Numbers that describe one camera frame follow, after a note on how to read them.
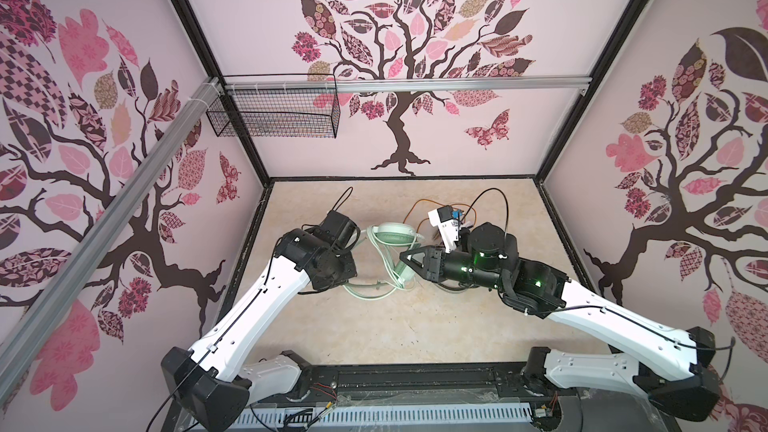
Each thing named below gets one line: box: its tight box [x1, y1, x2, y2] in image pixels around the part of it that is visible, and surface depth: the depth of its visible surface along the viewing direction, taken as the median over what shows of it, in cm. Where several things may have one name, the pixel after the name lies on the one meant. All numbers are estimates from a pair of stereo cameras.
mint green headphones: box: [367, 222, 424, 288], surface depth 70 cm
